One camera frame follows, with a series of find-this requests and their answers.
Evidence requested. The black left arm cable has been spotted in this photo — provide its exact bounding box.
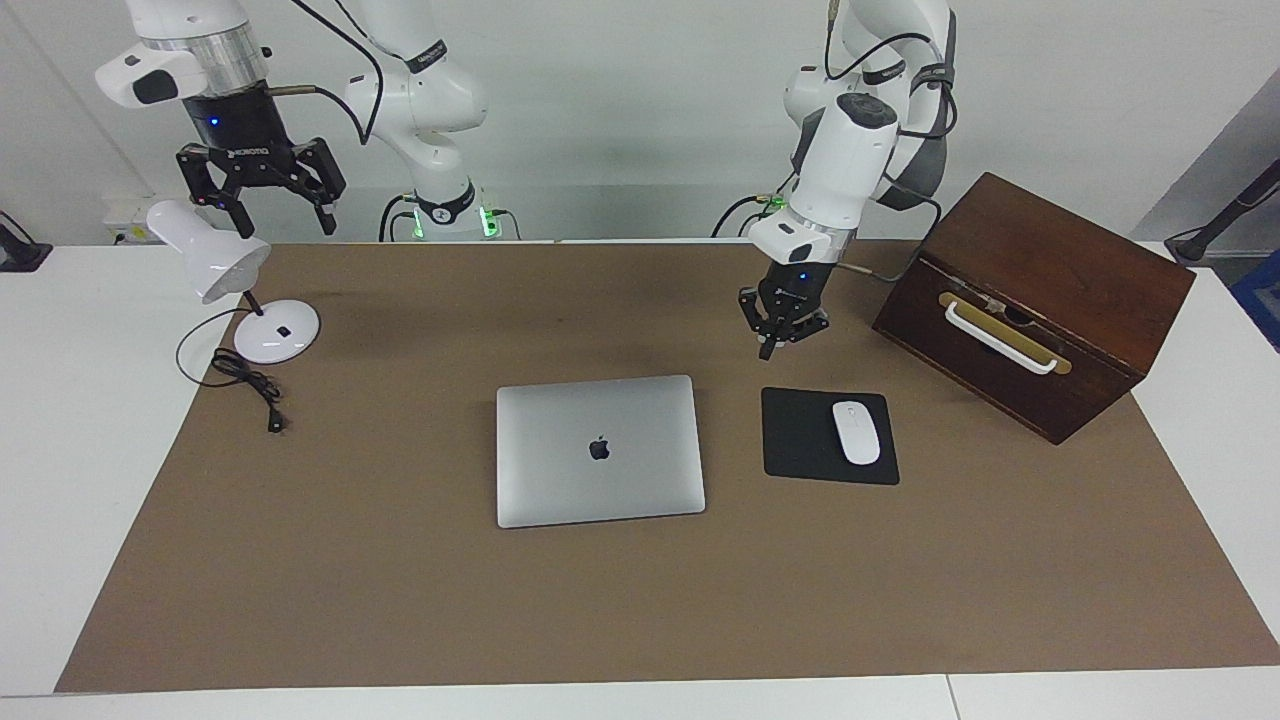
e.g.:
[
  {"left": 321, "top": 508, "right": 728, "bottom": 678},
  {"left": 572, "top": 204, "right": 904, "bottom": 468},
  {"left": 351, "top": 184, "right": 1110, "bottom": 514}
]
[{"left": 825, "top": 0, "right": 959, "bottom": 283}]

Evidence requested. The dark brown wooden box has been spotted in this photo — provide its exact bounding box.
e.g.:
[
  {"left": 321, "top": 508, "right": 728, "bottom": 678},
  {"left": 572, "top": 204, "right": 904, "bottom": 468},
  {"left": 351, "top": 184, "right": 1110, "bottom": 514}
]
[{"left": 872, "top": 172, "right": 1197, "bottom": 446}]

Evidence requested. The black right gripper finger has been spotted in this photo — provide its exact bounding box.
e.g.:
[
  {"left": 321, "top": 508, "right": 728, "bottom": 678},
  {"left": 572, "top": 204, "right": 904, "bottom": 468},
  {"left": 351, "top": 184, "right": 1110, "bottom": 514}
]
[
  {"left": 178, "top": 145, "right": 256, "bottom": 239},
  {"left": 300, "top": 138, "right": 348, "bottom": 237}
]

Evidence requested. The tan handle backplate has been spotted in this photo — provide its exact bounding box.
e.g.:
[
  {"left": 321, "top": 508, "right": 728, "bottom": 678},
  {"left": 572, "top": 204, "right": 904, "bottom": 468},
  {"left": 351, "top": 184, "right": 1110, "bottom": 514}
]
[{"left": 937, "top": 291, "right": 1073, "bottom": 376}]

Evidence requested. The white desk lamp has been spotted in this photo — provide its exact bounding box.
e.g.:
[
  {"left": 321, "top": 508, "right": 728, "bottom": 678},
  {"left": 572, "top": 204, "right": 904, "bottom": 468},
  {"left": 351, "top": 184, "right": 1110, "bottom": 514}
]
[{"left": 146, "top": 199, "right": 322, "bottom": 366}]

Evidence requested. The brown paper table mat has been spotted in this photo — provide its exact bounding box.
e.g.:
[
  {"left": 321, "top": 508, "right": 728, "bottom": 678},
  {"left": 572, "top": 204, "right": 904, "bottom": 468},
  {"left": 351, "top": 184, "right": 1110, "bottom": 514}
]
[{"left": 55, "top": 240, "right": 1280, "bottom": 694}]

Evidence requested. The black stand foot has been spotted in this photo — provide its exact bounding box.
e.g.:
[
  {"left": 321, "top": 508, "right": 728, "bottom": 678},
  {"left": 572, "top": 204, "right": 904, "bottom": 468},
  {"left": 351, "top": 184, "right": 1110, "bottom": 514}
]
[{"left": 0, "top": 212, "right": 53, "bottom": 273}]

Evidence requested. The black mouse pad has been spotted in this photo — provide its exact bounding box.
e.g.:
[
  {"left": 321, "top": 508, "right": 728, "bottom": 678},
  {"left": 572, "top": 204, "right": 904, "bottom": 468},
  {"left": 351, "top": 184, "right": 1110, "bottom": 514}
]
[{"left": 760, "top": 387, "right": 901, "bottom": 487}]

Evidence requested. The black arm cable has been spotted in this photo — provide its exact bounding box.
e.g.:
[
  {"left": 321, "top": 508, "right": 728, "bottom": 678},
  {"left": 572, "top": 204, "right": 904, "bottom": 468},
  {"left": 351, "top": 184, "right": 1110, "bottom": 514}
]
[
  {"left": 825, "top": 0, "right": 959, "bottom": 283},
  {"left": 262, "top": 0, "right": 386, "bottom": 146}
]

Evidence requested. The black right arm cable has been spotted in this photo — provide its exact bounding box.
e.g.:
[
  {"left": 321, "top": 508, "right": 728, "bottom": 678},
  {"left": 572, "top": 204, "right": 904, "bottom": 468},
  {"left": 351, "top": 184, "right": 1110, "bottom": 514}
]
[{"left": 262, "top": 0, "right": 386, "bottom": 146}]

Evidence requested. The blue crate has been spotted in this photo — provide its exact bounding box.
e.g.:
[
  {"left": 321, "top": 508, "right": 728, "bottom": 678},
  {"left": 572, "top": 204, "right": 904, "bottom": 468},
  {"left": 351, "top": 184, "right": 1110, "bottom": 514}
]
[{"left": 1230, "top": 248, "right": 1280, "bottom": 353}]

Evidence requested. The white computer mouse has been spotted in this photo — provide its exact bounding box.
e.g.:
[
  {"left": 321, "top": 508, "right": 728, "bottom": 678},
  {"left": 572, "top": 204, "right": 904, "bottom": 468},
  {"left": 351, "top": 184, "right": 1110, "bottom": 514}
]
[{"left": 832, "top": 400, "right": 882, "bottom": 467}]

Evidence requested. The grey aluminium laptop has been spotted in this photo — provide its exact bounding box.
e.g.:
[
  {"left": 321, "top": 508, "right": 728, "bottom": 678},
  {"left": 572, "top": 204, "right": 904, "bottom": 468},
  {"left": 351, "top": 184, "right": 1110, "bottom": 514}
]
[{"left": 495, "top": 375, "right": 707, "bottom": 530}]

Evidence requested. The white box handle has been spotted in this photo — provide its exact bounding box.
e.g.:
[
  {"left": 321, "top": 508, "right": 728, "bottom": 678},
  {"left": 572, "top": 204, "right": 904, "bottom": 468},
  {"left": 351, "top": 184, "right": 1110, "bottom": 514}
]
[{"left": 944, "top": 301, "right": 1061, "bottom": 377}]

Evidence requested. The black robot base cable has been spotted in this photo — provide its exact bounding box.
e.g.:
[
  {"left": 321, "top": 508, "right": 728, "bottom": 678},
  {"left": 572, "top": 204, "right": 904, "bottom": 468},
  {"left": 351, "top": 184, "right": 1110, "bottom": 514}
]
[
  {"left": 711, "top": 193, "right": 781, "bottom": 239},
  {"left": 378, "top": 193, "right": 416, "bottom": 243}
]

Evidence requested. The black tripod stand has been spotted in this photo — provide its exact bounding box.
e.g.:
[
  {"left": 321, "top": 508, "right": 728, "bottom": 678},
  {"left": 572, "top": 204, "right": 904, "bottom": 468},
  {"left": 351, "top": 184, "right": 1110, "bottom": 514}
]
[{"left": 1165, "top": 158, "right": 1280, "bottom": 266}]

